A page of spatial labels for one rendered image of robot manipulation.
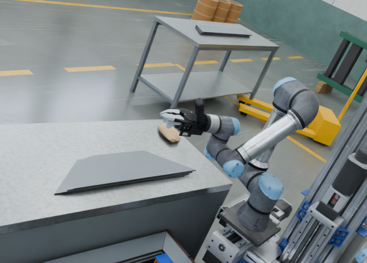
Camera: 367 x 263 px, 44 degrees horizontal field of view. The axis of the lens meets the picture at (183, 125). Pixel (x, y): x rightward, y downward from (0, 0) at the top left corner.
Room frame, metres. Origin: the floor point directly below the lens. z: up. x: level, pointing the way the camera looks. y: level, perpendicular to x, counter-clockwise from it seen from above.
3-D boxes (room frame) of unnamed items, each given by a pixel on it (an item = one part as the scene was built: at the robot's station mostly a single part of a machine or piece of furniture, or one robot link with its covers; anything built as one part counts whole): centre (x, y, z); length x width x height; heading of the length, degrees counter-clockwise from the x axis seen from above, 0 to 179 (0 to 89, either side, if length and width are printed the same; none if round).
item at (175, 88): (5.65, 0.00, 0.49); 1.80 x 0.70 x 0.99; 148
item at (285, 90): (1.90, -0.37, 1.41); 0.15 x 0.12 x 0.55; 35
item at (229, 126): (1.75, -0.16, 1.43); 0.11 x 0.08 x 0.09; 124
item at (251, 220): (1.79, -0.45, 1.09); 0.15 x 0.15 x 0.10
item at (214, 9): (9.25, 0.25, 0.38); 1.20 x 0.80 x 0.77; 145
